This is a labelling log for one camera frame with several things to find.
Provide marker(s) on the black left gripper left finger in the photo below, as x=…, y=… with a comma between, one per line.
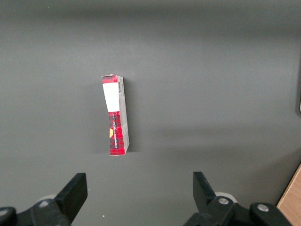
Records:
x=70, y=200

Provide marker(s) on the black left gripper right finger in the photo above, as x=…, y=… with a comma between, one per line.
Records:
x=207, y=200

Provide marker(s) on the red grey cardboard box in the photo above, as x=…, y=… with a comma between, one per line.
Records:
x=115, y=122

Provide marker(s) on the wooden drawer cabinet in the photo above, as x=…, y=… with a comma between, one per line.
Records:
x=291, y=200

